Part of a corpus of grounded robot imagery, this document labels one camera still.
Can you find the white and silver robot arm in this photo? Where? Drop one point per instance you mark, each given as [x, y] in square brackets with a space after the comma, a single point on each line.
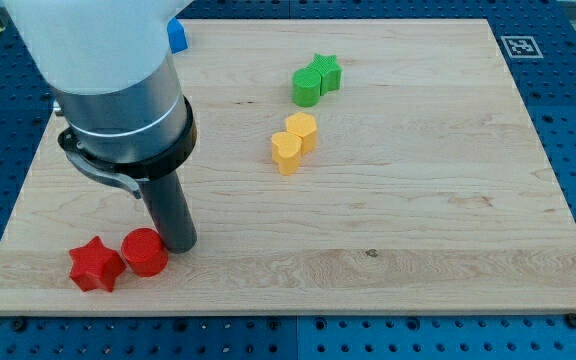
[110, 66]

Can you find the yellow heart block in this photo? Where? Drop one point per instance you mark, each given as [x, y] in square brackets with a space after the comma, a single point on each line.
[286, 152]

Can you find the light wooden board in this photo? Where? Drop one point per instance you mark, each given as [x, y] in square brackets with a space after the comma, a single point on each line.
[428, 193]

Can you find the yellow hexagon block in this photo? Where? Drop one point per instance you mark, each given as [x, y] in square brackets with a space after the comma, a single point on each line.
[305, 127]

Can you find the green cylinder block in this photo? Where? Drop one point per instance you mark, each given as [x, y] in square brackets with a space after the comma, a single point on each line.
[306, 87]

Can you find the green star block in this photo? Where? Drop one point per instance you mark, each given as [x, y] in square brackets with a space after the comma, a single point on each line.
[330, 71]

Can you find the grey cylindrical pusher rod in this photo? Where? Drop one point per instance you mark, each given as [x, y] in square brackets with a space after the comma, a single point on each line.
[167, 206]

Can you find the red cylinder block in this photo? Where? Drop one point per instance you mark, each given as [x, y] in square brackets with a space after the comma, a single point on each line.
[144, 252]

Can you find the blue block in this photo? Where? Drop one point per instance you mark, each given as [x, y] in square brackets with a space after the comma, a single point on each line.
[177, 36]

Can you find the red star block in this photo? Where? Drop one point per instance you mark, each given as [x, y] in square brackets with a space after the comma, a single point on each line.
[95, 266]

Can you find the white fiducial marker tag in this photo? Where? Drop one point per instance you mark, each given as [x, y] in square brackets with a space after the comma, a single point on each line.
[521, 47]

